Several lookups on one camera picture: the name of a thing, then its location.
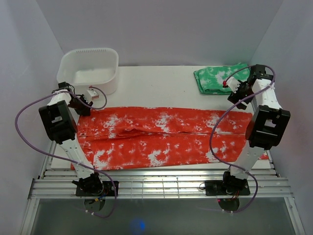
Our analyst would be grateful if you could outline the green folded tie-dye trousers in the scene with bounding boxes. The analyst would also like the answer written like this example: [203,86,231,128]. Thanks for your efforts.
[194,63,248,95]

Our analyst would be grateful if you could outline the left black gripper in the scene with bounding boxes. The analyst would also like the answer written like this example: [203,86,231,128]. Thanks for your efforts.
[68,94,93,117]

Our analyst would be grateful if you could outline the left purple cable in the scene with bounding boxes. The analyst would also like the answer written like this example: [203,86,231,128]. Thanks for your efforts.
[14,85,117,219]

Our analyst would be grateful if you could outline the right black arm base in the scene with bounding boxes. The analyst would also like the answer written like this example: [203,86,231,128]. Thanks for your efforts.
[200,171,250,196]

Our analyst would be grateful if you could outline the red tie-dye trousers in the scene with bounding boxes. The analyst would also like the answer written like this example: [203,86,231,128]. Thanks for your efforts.
[77,107,252,170]

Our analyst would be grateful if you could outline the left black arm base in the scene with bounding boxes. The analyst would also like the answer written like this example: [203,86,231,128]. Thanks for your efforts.
[75,181,119,197]

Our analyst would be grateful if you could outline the aluminium rail frame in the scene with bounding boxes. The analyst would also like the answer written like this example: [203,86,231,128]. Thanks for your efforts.
[21,94,306,235]

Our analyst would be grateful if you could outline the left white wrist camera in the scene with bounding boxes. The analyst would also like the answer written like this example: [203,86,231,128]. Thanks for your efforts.
[86,89,99,103]

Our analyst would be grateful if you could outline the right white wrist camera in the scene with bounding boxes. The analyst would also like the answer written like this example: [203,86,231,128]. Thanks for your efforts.
[223,76,241,93]

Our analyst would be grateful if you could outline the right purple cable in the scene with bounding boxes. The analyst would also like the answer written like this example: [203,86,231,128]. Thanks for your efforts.
[209,65,277,214]

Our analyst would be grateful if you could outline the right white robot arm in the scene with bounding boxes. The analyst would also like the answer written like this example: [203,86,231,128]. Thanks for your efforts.
[221,64,291,195]

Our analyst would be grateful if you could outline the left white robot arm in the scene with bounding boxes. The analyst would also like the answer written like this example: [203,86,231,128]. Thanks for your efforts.
[39,82,104,196]

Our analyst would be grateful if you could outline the white plastic basin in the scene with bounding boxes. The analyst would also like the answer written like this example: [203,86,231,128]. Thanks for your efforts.
[56,48,119,95]

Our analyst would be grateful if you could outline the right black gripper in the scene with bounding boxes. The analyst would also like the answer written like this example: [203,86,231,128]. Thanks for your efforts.
[227,80,254,111]

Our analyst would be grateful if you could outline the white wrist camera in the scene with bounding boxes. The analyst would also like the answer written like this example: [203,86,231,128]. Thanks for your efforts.
[223,76,241,93]
[86,89,99,103]

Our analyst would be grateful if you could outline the purple cable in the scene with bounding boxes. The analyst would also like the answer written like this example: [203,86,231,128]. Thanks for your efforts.
[209,65,277,214]
[14,85,117,219]

